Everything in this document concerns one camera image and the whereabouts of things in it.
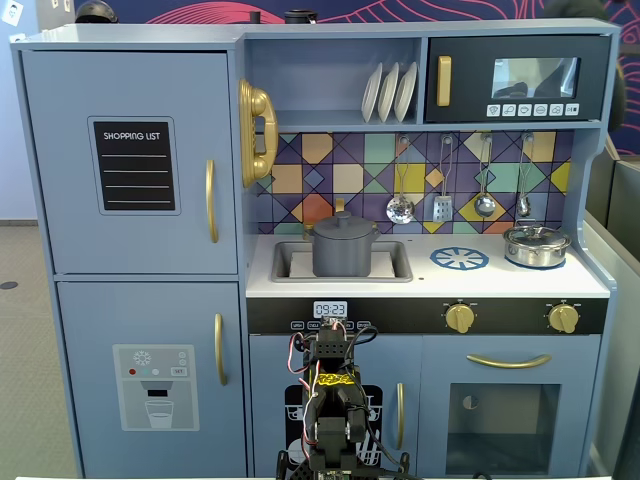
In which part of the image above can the blue toy kitchen unit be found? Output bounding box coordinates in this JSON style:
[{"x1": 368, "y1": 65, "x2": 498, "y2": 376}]
[{"x1": 9, "y1": 19, "x2": 621, "y2": 479}]

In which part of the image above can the black round helmet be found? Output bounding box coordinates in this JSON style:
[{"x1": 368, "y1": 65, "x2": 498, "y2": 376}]
[{"x1": 74, "y1": 0, "x2": 120, "y2": 24}]

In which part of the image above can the steel slotted spatula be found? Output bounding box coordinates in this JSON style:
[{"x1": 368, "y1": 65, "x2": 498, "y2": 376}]
[{"x1": 432, "y1": 133, "x2": 455, "y2": 224}]

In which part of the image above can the black microwave door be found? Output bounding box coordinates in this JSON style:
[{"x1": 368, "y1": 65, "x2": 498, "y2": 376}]
[{"x1": 424, "y1": 35, "x2": 612, "y2": 124}]

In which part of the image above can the shiny steel pot lid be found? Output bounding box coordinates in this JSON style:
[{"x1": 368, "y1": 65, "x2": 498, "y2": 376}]
[{"x1": 503, "y1": 223, "x2": 571, "y2": 247}]

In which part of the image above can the blue dishwasher cupboard door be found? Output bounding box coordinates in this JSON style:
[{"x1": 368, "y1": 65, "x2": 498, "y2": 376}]
[{"x1": 248, "y1": 334, "x2": 422, "y2": 476}]

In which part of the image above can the steel ladle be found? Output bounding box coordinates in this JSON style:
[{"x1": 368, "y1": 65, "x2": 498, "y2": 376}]
[{"x1": 473, "y1": 132, "x2": 498, "y2": 219}]

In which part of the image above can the gray pot lid with knob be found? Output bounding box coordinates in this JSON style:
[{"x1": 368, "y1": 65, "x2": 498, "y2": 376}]
[{"x1": 313, "y1": 210, "x2": 375, "y2": 239}]

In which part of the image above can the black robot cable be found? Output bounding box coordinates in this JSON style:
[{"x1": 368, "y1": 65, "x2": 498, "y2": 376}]
[{"x1": 347, "y1": 327, "x2": 380, "y2": 362}]

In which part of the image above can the white toy plate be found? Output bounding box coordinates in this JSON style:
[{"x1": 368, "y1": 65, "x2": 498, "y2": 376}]
[
  {"x1": 393, "y1": 61, "x2": 419, "y2": 123},
  {"x1": 360, "y1": 61, "x2": 384, "y2": 124},
  {"x1": 377, "y1": 61, "x2": 401, "y2": 123}
]

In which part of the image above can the blue oven door with window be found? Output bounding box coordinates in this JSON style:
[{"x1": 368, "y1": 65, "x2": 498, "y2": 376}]
[{"x1": 420, "y1": 334, "x2": 601, "y2": 476}]

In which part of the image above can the gold toy telephone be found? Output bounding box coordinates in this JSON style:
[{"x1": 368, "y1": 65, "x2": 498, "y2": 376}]
[{"x1": 237, "y1": 78, "x2": 280, "y2": 189}]

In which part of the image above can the steel skimmer spoon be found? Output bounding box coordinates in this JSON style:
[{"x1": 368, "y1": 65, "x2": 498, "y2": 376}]
[{"x1": 385, "y1": 133, "x2": 416, "y2": 225}]

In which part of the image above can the black shopping list board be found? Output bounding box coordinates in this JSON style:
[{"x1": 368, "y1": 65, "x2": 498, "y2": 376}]
[{"x1": 92, "y1": 121, "x2": 177, "y2": 212}]

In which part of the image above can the red white servo wire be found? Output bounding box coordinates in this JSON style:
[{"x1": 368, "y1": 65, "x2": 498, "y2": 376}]
[{"x1": 287, "y1": 319, "x2": 351, "y2": 451}]

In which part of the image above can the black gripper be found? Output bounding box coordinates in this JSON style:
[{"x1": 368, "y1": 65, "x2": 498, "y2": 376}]
[{"x1": 304, "y1": 319, "x2": 359, "y2": 374}]

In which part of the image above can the blue fridge door with blackboard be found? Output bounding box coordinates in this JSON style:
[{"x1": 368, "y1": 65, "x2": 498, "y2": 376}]
[{"x1": 20, "y1": 49, "x2": 239, "y2": 275}]

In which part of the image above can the paper portrait sheet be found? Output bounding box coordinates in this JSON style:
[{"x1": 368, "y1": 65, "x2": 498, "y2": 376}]
[{"x1": 1, "y1": 0, "x2": 24, "y2": 27}]

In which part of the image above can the gray toy sink basin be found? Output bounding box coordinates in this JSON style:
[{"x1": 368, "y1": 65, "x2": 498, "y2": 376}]
[{"x1": 271, "y1": 240, "x2": 414, "y2": 284}]

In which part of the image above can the gold cupboard door handle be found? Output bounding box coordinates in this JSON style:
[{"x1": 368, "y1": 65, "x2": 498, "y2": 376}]
[{"x1": 395, "y1": 382, "x2": 405, "y2": 450}]

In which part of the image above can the gray plastic pot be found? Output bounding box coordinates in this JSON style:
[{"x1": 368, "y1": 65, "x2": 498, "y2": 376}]
[{"x1": 304, "y1": 224, "x2": 381, "y2": 278}]

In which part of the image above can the blue fridge door with dispenser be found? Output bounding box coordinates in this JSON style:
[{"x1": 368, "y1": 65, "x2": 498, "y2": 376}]
[{"x1": 55, "y1": 280, "x2": 247, "y2": 479}]

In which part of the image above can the gold stove knob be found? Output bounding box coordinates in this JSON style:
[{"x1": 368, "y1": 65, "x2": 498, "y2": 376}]
[
  {"x1": 444, "y1": 303, "x2": 476, "y2": 334},
  {"x1": 547, "y1": 303, "x2": 581, "y2": 334}
]

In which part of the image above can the gold fridge door handle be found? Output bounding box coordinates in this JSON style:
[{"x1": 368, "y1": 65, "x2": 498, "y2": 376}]
[
  {"x1": 214, "y1": 313, "x2": 229, "y2": 387},
  {"x1": 205, "y1": 159, "x2": 220, "y2": 245}
]

